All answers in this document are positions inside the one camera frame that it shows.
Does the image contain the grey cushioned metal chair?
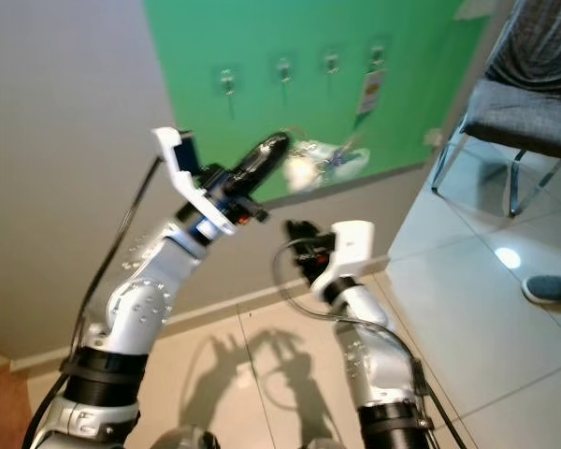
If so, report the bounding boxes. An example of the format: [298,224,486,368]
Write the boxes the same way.
[429,79,561,219]

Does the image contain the clear adhesive metal hook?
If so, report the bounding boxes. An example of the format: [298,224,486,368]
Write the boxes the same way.
[216,64,240,100]
[273,53,297,88]
[367,36,391,74]
[322,46,344,78]

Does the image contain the white wall outlet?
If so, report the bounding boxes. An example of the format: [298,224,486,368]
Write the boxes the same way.
[423,130,446,152]

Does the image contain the white paper tag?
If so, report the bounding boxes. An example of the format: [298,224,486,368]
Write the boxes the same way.
[356,69,387,116]

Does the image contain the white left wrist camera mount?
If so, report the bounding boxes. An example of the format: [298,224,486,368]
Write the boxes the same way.
[151,126,237,238]

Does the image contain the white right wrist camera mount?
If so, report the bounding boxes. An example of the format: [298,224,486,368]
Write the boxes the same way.
[312,220,376,299]

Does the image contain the person in grey shirt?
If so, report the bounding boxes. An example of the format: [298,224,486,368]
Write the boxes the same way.
[485,0,561,91]

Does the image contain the grey shoe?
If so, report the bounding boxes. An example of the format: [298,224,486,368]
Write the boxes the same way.
[521,273,561,306]

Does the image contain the beige baseboard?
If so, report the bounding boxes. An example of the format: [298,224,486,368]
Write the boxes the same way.
[7,176,433,374]

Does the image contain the keys with white fluffy keychain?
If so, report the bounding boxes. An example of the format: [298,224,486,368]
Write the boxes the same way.
[280,130,371,195]

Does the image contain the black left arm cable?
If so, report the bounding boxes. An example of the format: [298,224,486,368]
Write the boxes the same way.
[21,152,160,449]

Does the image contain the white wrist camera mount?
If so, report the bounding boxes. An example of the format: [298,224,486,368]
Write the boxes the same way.
[151,126,237,238]
[312,220,376,299]

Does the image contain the green wall board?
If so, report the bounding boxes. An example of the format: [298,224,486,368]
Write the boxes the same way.
[141,0,494,204]

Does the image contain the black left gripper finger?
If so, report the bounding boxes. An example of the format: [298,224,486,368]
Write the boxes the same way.
[239,143,291,198]
[227,130,291,179]

